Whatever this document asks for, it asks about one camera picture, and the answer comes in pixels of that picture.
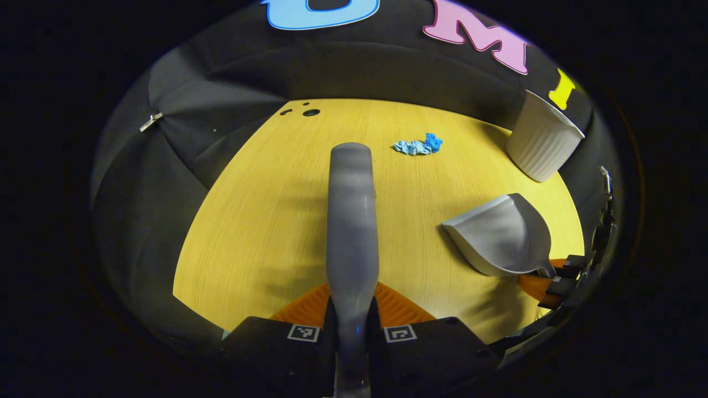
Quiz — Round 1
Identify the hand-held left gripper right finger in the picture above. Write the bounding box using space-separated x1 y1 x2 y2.
368 282 502 398

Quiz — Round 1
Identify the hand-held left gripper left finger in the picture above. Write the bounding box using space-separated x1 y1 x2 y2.
221 283 338 398

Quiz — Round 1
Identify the grey plastic dustpan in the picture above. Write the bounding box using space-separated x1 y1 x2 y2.
441 193 556 278

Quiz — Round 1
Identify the white ribbed garbage bin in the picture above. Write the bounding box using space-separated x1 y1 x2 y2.
506 90 586 183

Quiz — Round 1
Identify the blue paper trash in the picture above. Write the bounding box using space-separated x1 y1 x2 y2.
392 133 443 156

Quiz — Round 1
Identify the yellow wooden desktop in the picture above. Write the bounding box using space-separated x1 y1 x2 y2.
173 98 586 346

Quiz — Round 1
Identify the black backdrop cloth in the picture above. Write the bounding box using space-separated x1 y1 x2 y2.
91 0 609 354

